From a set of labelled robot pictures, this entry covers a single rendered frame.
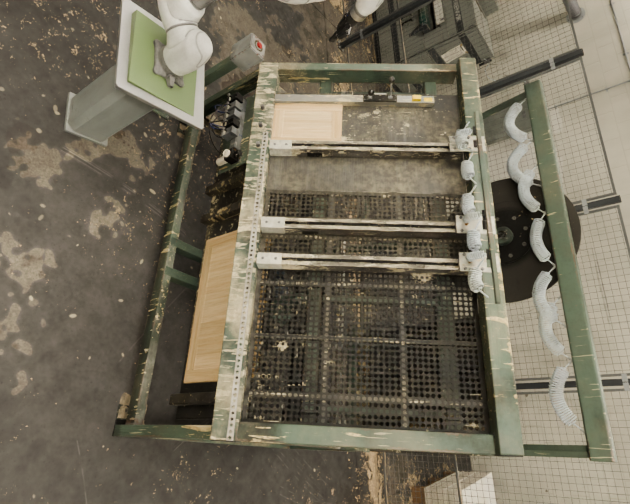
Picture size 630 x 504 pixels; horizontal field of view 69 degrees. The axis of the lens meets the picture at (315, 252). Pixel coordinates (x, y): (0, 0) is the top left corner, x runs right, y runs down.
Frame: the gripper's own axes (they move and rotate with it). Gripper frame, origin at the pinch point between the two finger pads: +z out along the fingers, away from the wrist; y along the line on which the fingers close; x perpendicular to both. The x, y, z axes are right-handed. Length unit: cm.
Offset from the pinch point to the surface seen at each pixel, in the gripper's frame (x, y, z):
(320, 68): -10.2, 1.7, 31.8
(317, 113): -4.8, -30.3, 29.5
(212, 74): 46, 3, 69
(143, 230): 79, -90, 109
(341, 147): -9, -58, 12
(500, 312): -51, -154, -47
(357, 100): -25.0, -23.9, 16.1
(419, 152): -45, -63, -11
